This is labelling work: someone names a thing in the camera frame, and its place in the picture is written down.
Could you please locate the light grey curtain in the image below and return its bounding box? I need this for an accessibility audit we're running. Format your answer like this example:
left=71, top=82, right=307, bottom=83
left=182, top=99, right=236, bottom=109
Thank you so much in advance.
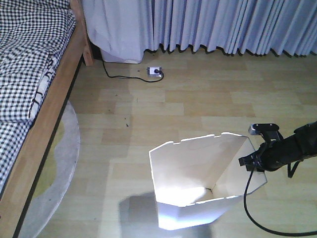
left=82, top=0, right=317, bottom=63

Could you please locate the grey round rug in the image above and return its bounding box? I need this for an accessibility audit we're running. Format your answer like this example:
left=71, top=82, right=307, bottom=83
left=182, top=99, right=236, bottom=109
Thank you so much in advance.
left=18, top=101, right=81, bottom=238

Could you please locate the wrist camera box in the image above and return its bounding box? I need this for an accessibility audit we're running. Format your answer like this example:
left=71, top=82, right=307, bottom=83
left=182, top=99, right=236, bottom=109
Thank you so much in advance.
left=248, top=123, right=283, bottom=143

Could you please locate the black floor power cord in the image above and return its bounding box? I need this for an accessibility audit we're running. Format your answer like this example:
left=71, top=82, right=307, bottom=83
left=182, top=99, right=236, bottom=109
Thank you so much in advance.
left=102, top=59, right=164, bottom=83

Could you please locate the white trash bin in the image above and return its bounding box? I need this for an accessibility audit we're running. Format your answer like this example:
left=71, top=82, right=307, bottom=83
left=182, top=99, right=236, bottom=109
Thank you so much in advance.
left=149, top=132, right=267, bottom=231

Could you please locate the white floor power socket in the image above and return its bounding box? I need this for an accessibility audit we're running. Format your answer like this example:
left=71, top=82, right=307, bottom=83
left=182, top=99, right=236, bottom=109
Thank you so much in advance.
left=147, top=66, right=163, bottom=76

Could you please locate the wooden bed frame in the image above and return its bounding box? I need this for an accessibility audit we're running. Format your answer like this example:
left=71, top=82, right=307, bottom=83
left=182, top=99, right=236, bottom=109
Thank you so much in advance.
left=0, top=0, right=94, bottom=238

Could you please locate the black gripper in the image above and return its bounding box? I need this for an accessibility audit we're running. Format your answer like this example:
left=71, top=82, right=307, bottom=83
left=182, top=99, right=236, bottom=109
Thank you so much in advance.
left=238, top=142, right=295, bottom=172

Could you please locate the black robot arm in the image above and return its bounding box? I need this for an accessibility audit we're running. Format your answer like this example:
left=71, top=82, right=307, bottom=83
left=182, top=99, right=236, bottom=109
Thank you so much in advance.
left=239, top=122, right=317, bottom=178

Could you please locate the black white checkered bedding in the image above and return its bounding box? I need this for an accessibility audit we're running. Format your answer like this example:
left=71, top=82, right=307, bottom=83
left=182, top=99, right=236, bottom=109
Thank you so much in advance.
left=0, top=0, right=76, bottom=189

